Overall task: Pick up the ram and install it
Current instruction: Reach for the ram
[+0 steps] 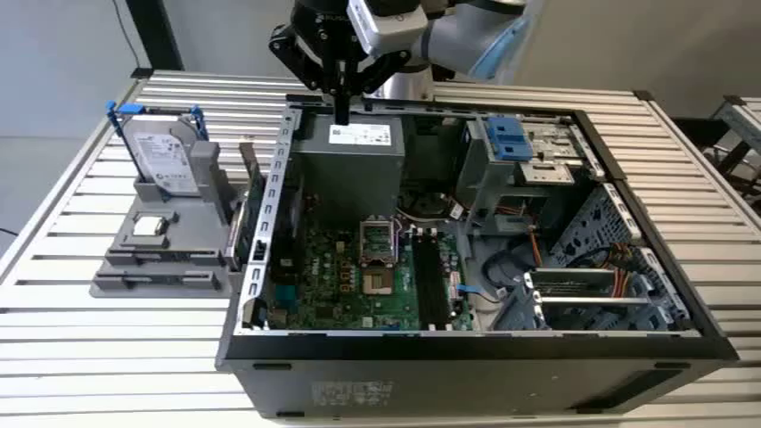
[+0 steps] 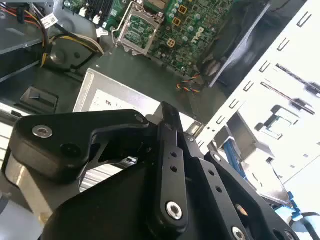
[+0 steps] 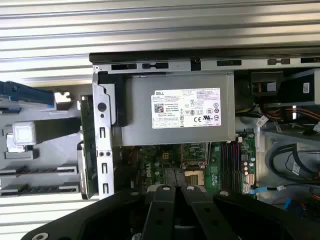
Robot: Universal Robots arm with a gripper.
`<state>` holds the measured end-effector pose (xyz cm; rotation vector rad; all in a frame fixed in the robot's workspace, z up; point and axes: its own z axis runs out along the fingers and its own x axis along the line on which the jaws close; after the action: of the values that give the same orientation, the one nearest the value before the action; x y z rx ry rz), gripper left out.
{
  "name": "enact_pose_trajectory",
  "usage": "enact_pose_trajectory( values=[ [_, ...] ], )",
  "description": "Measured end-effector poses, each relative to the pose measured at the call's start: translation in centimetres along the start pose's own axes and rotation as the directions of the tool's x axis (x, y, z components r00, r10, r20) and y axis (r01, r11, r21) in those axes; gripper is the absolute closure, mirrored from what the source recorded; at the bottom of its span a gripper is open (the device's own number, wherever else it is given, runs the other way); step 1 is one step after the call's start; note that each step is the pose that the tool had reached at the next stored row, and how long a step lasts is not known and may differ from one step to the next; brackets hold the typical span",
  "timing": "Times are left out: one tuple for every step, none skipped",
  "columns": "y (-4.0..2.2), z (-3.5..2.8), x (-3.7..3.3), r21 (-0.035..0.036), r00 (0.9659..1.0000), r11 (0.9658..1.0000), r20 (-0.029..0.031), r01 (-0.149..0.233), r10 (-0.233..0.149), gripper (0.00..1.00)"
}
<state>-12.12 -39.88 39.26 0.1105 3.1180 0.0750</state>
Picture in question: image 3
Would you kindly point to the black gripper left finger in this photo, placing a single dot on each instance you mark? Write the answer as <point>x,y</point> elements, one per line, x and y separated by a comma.
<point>162,207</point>

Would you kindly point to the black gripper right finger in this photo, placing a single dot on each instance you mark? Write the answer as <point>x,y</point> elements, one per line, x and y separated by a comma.
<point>207,215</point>

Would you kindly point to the black RAM slot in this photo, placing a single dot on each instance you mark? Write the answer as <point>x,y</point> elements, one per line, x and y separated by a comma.
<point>226,167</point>
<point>235,167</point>

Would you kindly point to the CPU socket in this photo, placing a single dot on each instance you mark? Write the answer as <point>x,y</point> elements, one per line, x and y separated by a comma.
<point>193,177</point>

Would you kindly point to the green motherboard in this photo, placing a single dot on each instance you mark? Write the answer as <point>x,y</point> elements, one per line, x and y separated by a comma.
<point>150,160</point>

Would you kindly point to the metal socket cover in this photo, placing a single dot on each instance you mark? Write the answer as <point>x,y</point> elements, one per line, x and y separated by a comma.
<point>195,165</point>

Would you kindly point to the grey Dell power supply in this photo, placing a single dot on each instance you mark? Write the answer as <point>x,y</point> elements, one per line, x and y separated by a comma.
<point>140,120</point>

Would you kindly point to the green graphics card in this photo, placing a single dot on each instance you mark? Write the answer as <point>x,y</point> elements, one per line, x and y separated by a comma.
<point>88,150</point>

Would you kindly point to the grey plastic parts rack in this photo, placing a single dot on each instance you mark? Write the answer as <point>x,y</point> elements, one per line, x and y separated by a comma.
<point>50,155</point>

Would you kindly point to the black open PC case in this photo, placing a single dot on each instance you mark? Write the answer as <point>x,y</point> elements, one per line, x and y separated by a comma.
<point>180,65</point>

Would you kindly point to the silver CPU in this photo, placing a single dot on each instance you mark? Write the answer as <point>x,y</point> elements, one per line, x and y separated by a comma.
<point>23,133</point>

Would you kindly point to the hard disk in blue carrier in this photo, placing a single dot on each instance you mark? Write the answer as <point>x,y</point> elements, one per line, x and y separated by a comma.
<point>25,92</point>

